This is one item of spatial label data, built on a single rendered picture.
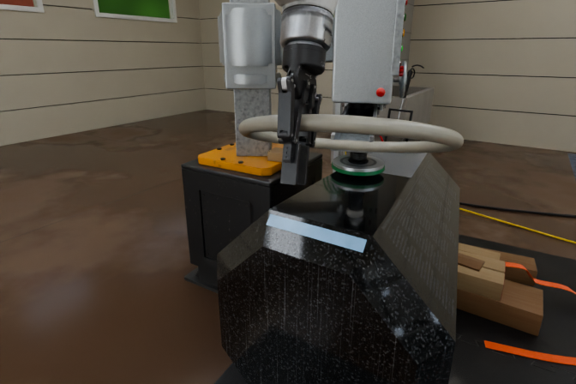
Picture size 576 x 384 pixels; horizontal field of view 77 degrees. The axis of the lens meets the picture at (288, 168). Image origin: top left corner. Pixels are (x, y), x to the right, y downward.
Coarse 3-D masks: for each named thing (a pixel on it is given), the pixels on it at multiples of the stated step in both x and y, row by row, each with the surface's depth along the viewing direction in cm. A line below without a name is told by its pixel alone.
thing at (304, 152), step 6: (300, 150) 65; (306, 150) 64; (300, 156) 65; (306, 156) 64; (300, 162) 65; (306, 162) 64; (300, 168) 65; (306, 168) 64; (300, 174) 64; (306, 174) 64; (300, 180) 64; (306, 180) 64
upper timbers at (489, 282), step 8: (472, 256) 204; (480, 256) 204; (488, 264) 197; (496, 264) 197; (504, 264) 197; (464, 272) 190; (472, 272) 190; (480, 272) 190; (488, 272) 190; (496, 272) 190; (504, 272) 191; (464, 280) 190; (472, 280) 188; (480, 280) 185; (488, 280) 183; (496, 280) 183; (464, 288) 191; (472, 288) 189; (480, 288) 186; (488, 288) 184; (496, 288) 182; (488, 296) 185; (496, 296) 183
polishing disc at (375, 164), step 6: (342, 156) 160; (348, 156) 160; (336, 162) 151; (342, 162) 151; (348, 162) 151; (372, 162) 151; (378, 162) 151; (342, 168) 146; (348, 168) 144; (354, 168) 143; (360, 168) 143; (366, 168) 143; (372, 168) 143; (378, 168) 145
